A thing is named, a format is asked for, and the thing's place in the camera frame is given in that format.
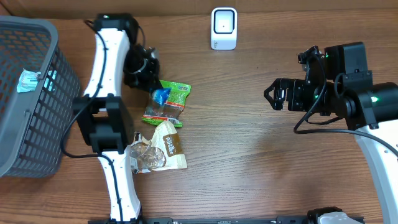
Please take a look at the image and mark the blue Oreo packet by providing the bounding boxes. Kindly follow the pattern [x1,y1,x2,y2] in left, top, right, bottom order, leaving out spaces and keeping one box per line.
[145,88,171,116]

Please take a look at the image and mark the grey plastic shopping basket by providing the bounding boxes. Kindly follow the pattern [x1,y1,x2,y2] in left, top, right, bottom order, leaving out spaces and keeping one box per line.
[1,16,80,177]

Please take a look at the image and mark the white barcode scanner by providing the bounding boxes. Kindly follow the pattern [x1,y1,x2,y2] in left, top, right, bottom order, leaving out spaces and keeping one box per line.
[211,7,238,50]

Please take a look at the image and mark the light teal snack packet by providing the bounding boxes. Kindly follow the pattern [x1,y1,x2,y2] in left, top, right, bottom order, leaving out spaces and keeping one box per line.
[17,69,57,93]

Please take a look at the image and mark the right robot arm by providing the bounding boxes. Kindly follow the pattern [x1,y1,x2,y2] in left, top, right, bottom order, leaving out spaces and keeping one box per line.
[264,42,397,223]

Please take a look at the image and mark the beige cookie bag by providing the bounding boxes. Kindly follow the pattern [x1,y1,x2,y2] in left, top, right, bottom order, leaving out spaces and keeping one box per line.
[129,121,187,174]

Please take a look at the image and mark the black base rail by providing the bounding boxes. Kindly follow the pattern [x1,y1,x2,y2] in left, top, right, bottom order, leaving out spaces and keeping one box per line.
[87,206,365,224]

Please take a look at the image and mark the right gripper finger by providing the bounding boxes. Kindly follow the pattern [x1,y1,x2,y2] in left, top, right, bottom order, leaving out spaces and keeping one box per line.
[264,78,288,100]
[272,89,286,110]

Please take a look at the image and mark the green snack bag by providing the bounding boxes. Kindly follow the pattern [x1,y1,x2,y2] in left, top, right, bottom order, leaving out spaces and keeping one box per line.
[142,80,192,128]

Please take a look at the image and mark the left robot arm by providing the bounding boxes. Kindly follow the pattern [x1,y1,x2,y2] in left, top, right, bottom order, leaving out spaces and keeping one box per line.
[72,13,162,223]

